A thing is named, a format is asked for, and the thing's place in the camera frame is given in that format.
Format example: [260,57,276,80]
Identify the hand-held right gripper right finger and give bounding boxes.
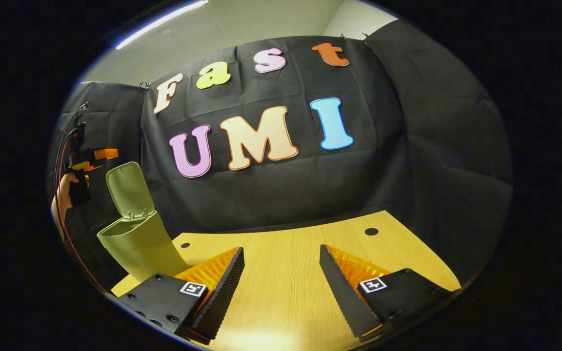
[319,244,460,342]

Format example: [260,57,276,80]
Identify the pale green desktop garbage bin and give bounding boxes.
[97,162,189,283]

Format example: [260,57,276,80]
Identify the black cable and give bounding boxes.
[53,100,91,195]

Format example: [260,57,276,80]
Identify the red cable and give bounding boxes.
[56,133,111,294]

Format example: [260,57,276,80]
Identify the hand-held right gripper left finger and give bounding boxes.
[110,246,246,344]

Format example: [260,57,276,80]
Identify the wooden desktop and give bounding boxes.
[110,211,462,351]

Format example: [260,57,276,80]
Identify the black backdrop cloth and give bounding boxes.
[47,19,513,293]

